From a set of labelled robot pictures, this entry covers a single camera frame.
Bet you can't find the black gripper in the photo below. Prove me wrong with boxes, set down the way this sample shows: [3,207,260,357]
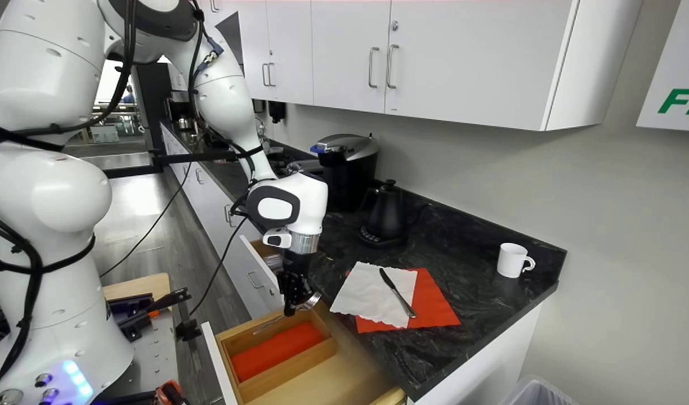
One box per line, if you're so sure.
[276,250,320,316]

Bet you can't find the silver knife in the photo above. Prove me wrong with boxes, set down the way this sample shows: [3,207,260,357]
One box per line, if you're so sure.
[376,266,419,320]

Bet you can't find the small wooden drawer white front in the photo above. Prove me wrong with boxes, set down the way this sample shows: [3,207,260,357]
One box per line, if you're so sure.
[235,231,311,322]

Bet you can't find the wooden box red lining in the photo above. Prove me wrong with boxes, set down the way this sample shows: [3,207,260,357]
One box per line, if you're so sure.
[215,306,339,405]

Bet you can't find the large wooden drawer white front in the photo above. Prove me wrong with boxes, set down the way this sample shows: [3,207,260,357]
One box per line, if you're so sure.
[198,294,407,405]

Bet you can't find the white paper napkin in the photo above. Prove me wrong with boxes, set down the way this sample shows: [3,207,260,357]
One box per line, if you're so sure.
[329,258,420,331]

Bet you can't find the black stand foot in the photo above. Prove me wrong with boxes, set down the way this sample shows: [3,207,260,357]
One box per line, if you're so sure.
[173,316,204,343]

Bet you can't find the black gooseneck kettle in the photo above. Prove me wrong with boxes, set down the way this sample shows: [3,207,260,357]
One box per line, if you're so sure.
[356,178,409,250]

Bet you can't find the white lower cabinet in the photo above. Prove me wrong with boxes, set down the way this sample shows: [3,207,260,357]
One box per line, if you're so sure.
[159,122,544,405]

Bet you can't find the red paper napkin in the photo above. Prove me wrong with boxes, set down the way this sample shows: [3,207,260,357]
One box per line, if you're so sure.
[354,267,464,337]

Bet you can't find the black coffee machine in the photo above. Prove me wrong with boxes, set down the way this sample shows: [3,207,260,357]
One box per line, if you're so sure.
[311,133,382,213]

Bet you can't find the light wooden board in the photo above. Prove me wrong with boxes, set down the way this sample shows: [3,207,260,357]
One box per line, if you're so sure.
[101,270,173,306]

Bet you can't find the white mug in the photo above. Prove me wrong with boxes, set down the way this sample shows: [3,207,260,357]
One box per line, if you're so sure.
[495,241,538,282]

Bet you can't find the white sign green letters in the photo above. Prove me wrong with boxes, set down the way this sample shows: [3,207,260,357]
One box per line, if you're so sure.
[635,0,689,135]

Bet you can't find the thin black floor cable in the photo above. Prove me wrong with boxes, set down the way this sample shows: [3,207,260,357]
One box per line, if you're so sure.
[94,159,198,282]
[184,211,255,324]

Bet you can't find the orange handled tool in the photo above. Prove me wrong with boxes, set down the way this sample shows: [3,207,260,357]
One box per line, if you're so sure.
[150,379,191,405]

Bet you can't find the black clamp red handle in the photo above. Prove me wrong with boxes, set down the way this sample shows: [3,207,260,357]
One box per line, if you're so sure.
[103,287,194,342]

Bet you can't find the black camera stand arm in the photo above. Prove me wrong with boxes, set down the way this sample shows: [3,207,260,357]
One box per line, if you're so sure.
[94,147,244,181]

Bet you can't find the white wall cabinet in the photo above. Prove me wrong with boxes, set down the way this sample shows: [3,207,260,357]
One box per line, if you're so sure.
[200,0,646,135]

